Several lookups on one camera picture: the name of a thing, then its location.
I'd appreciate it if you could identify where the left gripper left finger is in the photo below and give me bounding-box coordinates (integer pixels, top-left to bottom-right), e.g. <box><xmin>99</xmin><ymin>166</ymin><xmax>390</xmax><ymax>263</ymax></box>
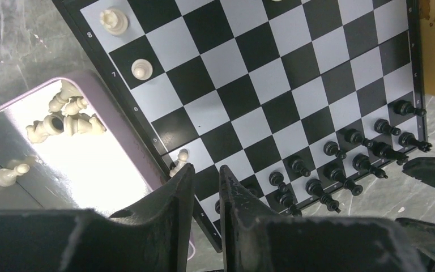
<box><xmin>0</xmin><ymin>164</ymin><xmax>195</xmax><ymax>271</ymax></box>

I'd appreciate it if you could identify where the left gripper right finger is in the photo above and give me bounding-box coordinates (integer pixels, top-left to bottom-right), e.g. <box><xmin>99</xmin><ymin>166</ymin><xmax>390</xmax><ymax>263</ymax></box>
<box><xmin>219</xmin><ymin>165</ymin><xmax>425</xmax><ymax>271</ymax></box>

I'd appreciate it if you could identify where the white pawn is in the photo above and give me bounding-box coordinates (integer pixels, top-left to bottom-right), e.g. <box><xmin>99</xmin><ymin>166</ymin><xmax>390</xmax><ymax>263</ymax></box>
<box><xmin>169</xmin><ymin>149</ymin><xmax>189</xmax><ymax>177</ymax></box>
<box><xmin>0</xmin><ymin>163</ymin><xmax>30</xmax><ymax>187</ymax></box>

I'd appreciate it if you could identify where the white pawn file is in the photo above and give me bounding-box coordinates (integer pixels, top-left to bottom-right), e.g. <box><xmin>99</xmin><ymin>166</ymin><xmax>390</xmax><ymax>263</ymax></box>
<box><xmin>131</xmin><ymin>59</ymin><xmax>153</xmax><ymax>80</ymax></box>

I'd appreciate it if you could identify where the white rook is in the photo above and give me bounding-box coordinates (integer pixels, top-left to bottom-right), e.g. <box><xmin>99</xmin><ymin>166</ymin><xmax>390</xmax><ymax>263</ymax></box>
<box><xmin>99</xmin><ymin>8</ymin><xmax>129</xmax><ymax>36</ymax></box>

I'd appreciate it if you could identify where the silver tin with white pieces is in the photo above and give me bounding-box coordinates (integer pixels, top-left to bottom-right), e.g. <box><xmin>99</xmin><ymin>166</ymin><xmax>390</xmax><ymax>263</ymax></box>
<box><xmin>0</xmin><ymin>71</ymin><xmax>170</xmax><ymax>217</ymax></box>

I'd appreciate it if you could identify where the black white chess board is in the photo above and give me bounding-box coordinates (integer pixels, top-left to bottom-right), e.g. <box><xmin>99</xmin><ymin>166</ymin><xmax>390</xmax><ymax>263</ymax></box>
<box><xmin>54</xmin><ymin>1</ymin><xmax>431</xmax><ymax>251</ymax></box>

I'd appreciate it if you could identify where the white piece hollow base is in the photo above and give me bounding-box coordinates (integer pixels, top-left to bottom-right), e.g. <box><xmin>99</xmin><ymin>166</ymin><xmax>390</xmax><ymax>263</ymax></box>
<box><xmin>25</xmin><ymin>113</ymin><xmax>64</xmax><ymax>144</ymax></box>

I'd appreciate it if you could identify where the white pawn in tin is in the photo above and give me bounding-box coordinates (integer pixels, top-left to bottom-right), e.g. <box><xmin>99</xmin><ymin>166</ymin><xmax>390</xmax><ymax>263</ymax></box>
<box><xmin>0</xmin><ymin>163</ymin><xmax>30</xmax><ymax>187</ymax></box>

